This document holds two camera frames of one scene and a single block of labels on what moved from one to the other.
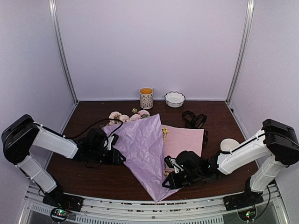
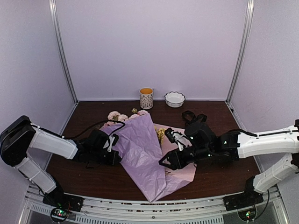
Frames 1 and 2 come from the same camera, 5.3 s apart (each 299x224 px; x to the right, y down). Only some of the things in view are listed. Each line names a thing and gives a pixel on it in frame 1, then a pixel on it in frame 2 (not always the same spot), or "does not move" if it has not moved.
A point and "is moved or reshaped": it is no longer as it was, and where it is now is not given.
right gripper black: [174, 184] -> [173, 157]
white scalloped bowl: [174, 99] does not move
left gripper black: [113, 159] does not move
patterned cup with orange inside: [146, 98] does not move
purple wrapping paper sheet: [140, 142] is moved or reshaped
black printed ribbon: [192, 122] does not move
